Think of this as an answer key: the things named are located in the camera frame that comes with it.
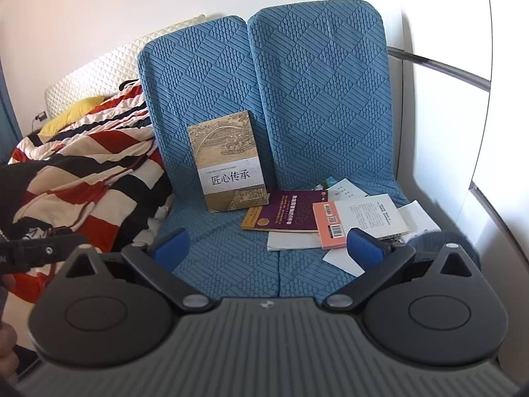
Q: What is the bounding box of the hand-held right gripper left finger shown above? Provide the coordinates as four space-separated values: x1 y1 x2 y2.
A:
62 228 215 314

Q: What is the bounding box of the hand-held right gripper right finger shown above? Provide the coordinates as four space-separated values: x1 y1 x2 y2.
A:
323 227 480 312

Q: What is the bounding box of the white paper sheet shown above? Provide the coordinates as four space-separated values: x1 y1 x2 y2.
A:
321 199 443 279

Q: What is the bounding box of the white printed sheet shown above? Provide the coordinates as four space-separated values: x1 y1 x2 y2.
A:
333 194 410 241

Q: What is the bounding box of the pink book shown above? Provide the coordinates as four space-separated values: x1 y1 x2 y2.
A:
312 201 353 250

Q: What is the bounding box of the small white booklet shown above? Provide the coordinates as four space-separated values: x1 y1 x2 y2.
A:
326 179 369 204

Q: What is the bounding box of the landscape photo card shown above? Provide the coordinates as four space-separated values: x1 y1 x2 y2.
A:
312 176 339 192

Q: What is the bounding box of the purple book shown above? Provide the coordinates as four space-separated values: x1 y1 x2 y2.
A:
252 190 328 234

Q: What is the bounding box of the thin tan booklet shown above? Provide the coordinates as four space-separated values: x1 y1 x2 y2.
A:
240 206 271 231

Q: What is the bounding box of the landscape painting cover book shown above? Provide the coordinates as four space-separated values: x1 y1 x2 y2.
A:
187 110 269 213

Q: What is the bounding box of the person's left hand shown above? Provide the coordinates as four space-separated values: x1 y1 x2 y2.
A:
0 323 19 385

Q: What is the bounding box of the red black striped blanket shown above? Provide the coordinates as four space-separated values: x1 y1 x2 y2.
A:
0 79 174 311

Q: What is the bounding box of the dark blue curtain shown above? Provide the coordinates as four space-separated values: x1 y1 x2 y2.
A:
0 60 23 165

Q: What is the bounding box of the yellow pillow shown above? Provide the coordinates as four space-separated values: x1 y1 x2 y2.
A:
39 96 106 136

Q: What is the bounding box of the white quilted headboard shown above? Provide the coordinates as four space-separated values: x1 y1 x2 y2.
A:
45 14 206 118

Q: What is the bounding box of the dark grey wall strip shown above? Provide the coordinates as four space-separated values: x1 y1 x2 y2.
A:
388 47 492 92

